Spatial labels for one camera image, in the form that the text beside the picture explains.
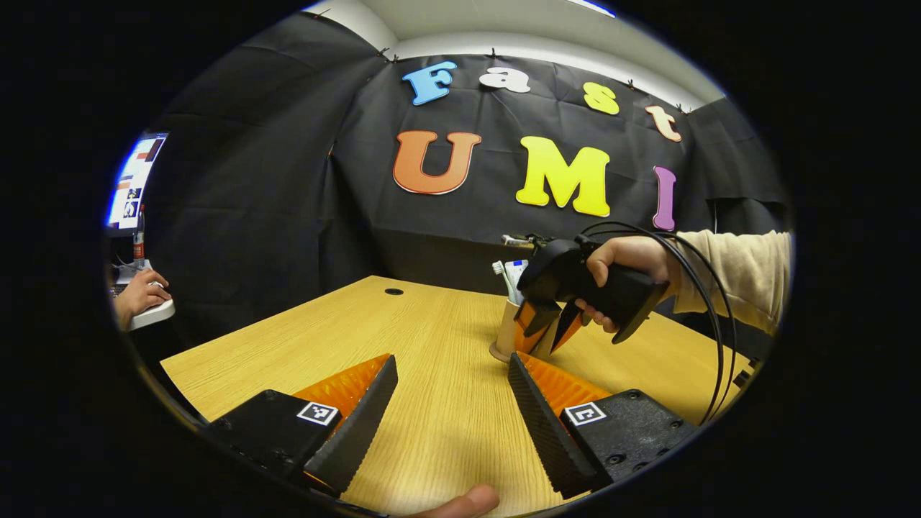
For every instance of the black backdrop cloth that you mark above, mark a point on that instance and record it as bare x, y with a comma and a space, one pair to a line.
252, 180

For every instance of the wooden desktop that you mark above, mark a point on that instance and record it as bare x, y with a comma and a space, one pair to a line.
446, 374

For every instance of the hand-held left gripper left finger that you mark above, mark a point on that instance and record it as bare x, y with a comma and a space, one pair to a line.
367, 414

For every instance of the computer monitor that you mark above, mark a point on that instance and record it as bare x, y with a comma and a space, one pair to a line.
137, 180

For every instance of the white toothbrush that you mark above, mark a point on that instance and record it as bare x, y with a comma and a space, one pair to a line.
500, 272

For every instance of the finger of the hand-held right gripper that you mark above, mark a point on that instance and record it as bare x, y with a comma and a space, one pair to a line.
536, 320
568, 327

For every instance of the white toothpaste tube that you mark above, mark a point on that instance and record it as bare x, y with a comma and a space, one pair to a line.
515, 272

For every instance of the red bottle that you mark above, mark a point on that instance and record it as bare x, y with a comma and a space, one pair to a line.
139, 241

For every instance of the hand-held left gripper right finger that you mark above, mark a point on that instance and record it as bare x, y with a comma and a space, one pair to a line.
543, 421

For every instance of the white side table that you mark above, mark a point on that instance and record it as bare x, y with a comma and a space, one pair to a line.
160, 313

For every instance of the beige cup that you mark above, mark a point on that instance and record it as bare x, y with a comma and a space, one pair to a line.
506, 331

